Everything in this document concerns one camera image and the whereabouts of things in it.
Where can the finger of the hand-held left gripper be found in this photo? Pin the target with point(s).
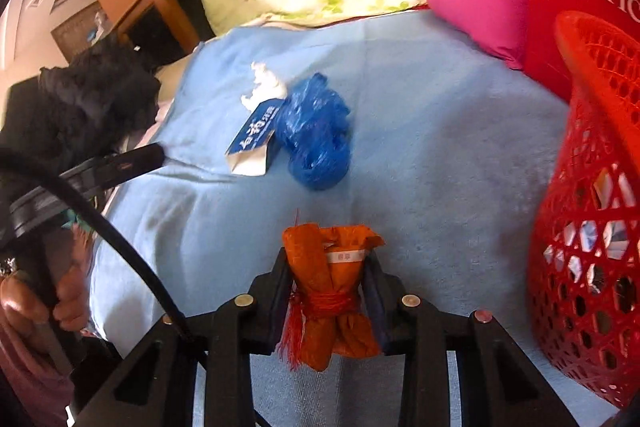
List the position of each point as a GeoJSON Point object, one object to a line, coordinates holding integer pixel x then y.
{"type": "Point", "coordinates": [140, 159]}

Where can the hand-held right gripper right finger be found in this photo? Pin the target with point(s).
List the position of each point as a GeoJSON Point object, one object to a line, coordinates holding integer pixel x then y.
{"type": "Point", "coordinates": [372, 302]}

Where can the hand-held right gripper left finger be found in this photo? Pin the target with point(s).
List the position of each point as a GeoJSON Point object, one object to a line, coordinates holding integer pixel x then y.
{"type": "Point", "coordinates": [282, 302]}

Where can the orange cloth pouch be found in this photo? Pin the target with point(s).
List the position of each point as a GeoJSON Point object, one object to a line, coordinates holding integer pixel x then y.
{"type": "Point", "coordinates": [330, 267]}

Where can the red plastic basket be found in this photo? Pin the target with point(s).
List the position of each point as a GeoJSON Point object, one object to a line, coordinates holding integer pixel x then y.
{"type": "Point", "coordinates": [565, 217]}

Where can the person's left forearm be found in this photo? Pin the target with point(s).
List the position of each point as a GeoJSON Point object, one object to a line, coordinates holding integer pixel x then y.
{"type": "Point", "coordinates": [25, 372]}

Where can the person's left hand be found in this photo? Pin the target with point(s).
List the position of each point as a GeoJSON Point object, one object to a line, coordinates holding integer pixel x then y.
{"type": "Point", "coordinates": [20, 302]}

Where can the black fuzzy cloth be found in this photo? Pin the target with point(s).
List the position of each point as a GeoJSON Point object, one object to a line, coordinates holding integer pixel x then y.
{"type": "Point", "coordinates": [100, 92]}

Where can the blue and white carton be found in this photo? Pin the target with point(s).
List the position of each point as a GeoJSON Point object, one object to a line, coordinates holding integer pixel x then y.
{"type": "Point", "coordinates": [252, 137]}

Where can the crumpled white tissue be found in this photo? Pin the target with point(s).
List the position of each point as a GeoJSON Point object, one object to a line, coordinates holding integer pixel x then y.
{"type": "Point", "coordinates": [265, 79]}

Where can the crumpled blue plastic bag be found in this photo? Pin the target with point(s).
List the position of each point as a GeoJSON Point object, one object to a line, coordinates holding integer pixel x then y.
{"type": "Point", "coordinates": [315, 142]}

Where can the light blue blanket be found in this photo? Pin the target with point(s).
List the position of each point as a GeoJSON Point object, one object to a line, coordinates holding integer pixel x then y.
{"type": "Point", "coordinates": [450, 132]}

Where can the red paper bag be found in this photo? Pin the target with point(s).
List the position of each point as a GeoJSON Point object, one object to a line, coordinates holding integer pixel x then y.
{"type": "Point", "coordinates": [550, 7]}

